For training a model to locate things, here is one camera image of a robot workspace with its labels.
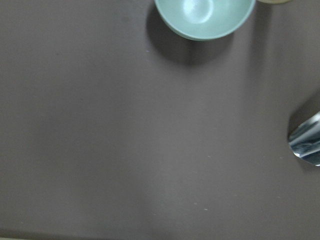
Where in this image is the steel scoop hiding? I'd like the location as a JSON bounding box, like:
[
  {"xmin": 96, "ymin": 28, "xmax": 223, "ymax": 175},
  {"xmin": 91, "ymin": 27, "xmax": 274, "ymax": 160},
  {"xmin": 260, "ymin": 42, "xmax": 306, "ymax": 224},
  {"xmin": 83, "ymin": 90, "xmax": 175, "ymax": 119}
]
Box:
[{"xmin": 287, "ymin": 112, "xmax": 320, "ymax": 167}]

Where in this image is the wooden cup stand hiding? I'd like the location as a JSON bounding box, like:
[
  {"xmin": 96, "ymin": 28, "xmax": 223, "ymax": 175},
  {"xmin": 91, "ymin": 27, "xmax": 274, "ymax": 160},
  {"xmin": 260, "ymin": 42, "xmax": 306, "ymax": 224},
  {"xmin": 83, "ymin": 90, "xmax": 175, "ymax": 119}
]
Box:
[{"xmin": 257, "ymin": 0, "xmax": 292, "ymax": 5}]

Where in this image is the mint green bowl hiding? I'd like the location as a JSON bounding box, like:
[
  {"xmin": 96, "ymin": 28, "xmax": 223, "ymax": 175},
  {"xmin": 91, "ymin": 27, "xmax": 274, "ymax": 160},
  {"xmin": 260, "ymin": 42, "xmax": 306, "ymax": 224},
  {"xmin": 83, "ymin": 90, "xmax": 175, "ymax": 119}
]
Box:
[{"xmin": 154, "ymin": 0, "xmax": 256, "ymax": 41}]

